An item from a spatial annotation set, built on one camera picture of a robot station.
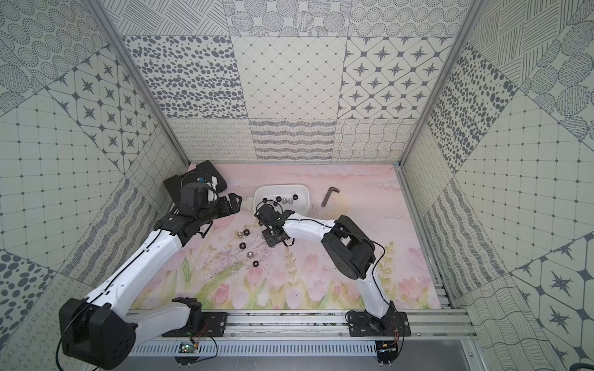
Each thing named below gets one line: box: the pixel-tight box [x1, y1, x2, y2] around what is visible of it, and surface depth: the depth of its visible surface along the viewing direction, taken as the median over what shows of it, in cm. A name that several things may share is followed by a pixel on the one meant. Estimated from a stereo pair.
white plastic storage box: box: [252, 183, 311, 215], surface depth 108 cm
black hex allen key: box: [320, 186, 340, 208], surface depth 110 cm
